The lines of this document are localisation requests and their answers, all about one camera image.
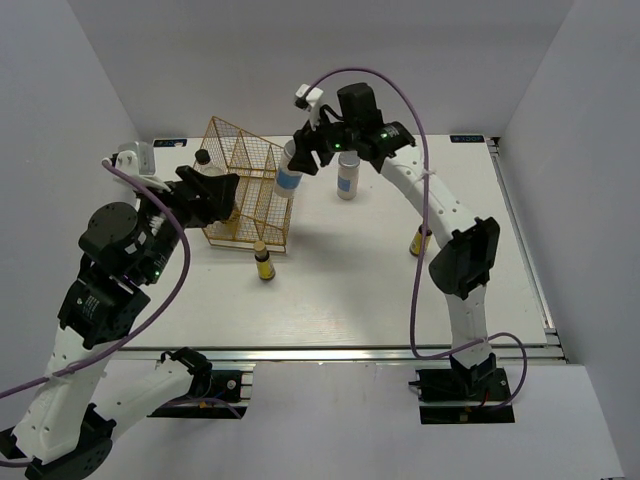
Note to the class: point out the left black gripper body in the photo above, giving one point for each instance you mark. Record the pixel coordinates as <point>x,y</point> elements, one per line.
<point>197,210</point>

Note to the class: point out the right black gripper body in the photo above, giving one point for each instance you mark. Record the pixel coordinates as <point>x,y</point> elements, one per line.
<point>326,139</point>

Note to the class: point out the white jar blue label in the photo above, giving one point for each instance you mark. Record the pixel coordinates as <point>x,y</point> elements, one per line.
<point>286,180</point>

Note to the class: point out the dark sauce glass bottle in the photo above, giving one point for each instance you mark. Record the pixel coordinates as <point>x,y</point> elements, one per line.
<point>205,165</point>

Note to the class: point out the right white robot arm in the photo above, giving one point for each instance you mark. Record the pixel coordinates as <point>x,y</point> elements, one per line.
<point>467,243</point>

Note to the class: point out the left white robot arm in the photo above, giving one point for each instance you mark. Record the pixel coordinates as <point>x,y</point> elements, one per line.
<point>125,248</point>

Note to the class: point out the white jar near basket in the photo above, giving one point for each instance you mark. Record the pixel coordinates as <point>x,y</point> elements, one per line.
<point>348,175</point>

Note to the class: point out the left blue table sticker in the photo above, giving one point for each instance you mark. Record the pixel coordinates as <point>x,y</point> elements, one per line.
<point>170,143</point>

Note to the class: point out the blue table sticker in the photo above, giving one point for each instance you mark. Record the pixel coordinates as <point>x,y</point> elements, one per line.
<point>170,143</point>
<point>466,138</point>

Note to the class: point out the small yellow bottle left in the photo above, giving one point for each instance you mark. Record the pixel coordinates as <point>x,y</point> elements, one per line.
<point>265,268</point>

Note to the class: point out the small yellow bottle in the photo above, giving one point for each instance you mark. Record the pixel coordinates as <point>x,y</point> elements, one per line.
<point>420,241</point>
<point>265,268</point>

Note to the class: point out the right blue table sticker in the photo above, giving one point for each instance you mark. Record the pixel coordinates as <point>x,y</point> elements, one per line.
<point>466,138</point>

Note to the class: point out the small yellow bottle right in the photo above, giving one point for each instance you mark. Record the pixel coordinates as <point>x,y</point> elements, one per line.
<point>420,241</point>

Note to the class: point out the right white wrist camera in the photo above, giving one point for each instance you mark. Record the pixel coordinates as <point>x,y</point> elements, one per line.
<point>310,99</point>

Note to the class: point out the gold wire basket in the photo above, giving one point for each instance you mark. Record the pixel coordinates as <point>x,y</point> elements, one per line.
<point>259,213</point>

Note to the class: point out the aluminium front rail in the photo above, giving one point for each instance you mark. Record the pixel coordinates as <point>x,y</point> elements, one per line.
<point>503,353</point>

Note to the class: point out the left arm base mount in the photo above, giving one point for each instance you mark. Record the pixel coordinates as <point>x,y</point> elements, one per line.
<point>227,398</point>

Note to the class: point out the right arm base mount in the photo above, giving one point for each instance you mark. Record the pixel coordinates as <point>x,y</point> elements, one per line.
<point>444,401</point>

